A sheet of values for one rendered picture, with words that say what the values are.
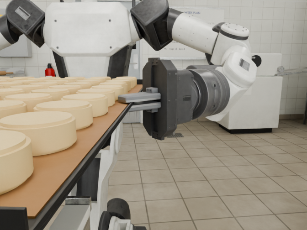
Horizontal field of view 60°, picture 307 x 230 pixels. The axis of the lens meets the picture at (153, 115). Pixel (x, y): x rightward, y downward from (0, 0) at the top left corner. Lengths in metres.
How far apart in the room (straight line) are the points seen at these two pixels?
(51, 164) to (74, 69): 0.73
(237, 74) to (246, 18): 4.65
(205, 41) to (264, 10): 4.52
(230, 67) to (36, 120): 0.40
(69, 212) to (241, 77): 0.36
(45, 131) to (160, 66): 0.25
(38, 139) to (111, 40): 0.69
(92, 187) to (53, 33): 0.50
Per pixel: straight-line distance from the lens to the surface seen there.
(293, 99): 5.66
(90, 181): 0.93
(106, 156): 0.88
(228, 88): 0.49
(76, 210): 0.33
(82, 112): 0.23
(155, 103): 0.39
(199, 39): 0.82
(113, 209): 1.39
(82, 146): 0.19
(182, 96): 0.42
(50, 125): 0.18
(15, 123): 0.19
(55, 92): 0.36
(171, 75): 0.39
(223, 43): 0.76
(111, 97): 0.35
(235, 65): 0.53
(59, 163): 0.16
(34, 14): 0.98
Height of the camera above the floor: 1.06
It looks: 11 degrees down
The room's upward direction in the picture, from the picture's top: straight up
